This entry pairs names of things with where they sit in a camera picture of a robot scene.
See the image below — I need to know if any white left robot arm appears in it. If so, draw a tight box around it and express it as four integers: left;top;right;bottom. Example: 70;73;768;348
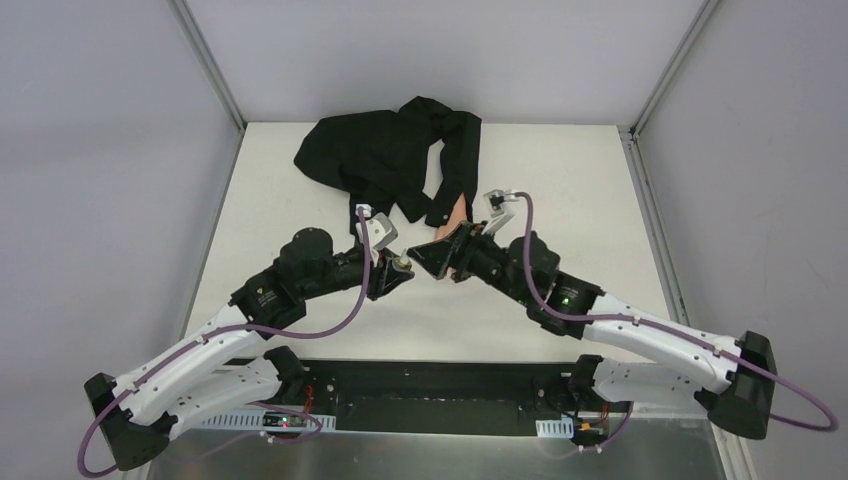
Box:
78;228;414;478

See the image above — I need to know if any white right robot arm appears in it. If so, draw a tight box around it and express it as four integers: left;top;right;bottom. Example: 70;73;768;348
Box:
407;223;777;440

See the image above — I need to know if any mannequin hand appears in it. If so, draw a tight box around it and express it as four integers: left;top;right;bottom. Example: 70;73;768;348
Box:
434;194;469;240

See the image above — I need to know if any black shirt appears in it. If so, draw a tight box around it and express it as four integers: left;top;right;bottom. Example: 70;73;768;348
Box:
293;96;482;233

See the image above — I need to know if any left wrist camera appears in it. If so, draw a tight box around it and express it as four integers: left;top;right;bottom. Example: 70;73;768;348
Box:
355;204;399;253

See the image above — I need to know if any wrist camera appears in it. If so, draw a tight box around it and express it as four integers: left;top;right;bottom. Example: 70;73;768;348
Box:
483;189;518;236
355;204;399;253

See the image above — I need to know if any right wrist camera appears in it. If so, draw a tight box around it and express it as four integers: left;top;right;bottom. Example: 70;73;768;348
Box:
483;189;518;236

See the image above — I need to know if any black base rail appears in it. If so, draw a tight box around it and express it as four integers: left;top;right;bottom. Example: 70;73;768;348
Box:
268;359;627;436

